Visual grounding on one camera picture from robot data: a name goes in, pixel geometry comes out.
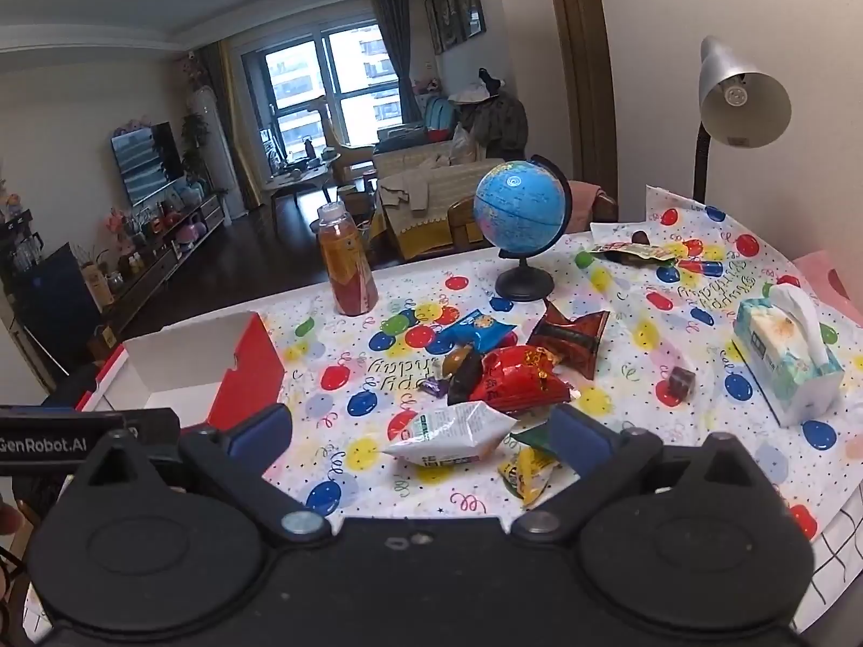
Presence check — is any blue desk globe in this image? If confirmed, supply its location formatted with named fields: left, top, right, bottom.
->
left=472, top=155, right=574, bottom=301

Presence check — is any yellow wooden chair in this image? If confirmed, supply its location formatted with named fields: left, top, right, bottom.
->
left=303, top=98, right=375, bottom=180

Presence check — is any pink paper sheet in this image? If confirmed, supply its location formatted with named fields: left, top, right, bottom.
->
left=792, top=249, right=863, bottom=325

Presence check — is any pink flower arrangement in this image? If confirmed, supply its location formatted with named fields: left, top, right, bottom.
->
left=104, top=209, right=139, bottom=253

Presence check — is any orange black snack packet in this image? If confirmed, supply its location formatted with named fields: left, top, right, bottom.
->
left=526, top=300, right=611, bottom=378

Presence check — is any wooden dining chair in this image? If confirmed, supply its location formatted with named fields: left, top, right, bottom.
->
left=448, top=181, right=618, bottom=250

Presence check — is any red gold snack bag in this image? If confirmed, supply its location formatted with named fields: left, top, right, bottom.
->
left=468, top=343, right=581, bottom=415

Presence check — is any beige garment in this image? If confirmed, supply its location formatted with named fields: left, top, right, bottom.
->
left=378, top=175, right=433, bottom=213

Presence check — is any yellow paper bag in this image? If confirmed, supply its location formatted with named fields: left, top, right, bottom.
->
left=81, top=263, right=115, bottom=311

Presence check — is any flat screen television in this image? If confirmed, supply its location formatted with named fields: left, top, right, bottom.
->
left=109, top=121, right=185, bottom=208

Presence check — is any red cardboard box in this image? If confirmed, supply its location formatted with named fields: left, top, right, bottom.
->
left=76, top=312, right=287, bottom=442

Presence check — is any orange juice bottle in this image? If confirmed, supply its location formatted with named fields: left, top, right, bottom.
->
left=317, top=202, right=380, bottom=316

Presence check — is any white floor air conditioner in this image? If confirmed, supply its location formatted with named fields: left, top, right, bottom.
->
left=187, top=86, right=236, bottom=220

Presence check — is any silver desk lamp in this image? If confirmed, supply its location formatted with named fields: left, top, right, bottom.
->
left=691, top=36, right=793, bottom=204

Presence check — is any wooden door frame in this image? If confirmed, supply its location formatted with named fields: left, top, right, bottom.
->
left=543, top=0, right=618, bottom=217

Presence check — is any white checked cloth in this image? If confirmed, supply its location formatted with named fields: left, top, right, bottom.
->
left=809, top=505, right=863, bottom=624

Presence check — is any white snack packet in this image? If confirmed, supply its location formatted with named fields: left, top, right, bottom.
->
left=381, top=401, right=517, bottom=469

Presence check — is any yellow snack packet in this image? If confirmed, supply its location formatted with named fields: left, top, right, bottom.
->
left=497, top=448, right=560, bottom=510

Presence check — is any pile of clothes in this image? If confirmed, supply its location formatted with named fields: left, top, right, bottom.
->
left=448, top=67, right=530, bottom=157

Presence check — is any sofa with yellow cover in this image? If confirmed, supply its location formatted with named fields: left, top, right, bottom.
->
left=369, top=128, right=493, bottom=260

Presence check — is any window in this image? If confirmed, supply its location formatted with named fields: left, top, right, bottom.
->
left=241, top=23, right=406, bottom=173

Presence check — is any coffee table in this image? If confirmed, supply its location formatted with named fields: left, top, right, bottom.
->
left=262, top=165, right=333, bottom=213

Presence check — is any white plastic bag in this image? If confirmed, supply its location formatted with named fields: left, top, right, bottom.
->
left=450, top=125, right=481, bottom=164

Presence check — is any balloon print tablecloth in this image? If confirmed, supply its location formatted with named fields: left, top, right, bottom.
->
left=256, top=185, right=863, bottom=554

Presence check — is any tissue pack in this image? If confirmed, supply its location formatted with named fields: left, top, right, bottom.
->
left=734, top=283, right=845, bottom=427

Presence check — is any green potted plant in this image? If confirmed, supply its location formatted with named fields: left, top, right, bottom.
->
left=181, top=113, right=211, bottom=173

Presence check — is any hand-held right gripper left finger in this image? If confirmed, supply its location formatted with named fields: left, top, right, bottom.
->
left=71, top=404, right=334, bottom=547

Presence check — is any green snack packet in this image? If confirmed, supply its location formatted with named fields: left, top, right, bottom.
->
left=509, top=421, right=557, bottom=456

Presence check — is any television cabinet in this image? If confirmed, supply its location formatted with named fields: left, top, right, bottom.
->
left=101, top=192, right=229, bottom=325

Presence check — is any blue snack packet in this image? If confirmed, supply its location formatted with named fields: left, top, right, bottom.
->
left=435, top=310, right=520, bottom=355

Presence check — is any dark red wrapped candy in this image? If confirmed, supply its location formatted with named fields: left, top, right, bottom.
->
left=664, top=365, right=698, bottom=400

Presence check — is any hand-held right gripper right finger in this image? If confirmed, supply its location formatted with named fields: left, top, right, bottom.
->
left=511, top=404, right=776, bottom=543

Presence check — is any pink cloth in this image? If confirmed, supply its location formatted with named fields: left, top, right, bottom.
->
left=568, top=181, right=606, bottom=233

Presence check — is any brown paper bag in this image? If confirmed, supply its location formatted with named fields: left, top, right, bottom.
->
left=89, top=325, right=129, bottom=363

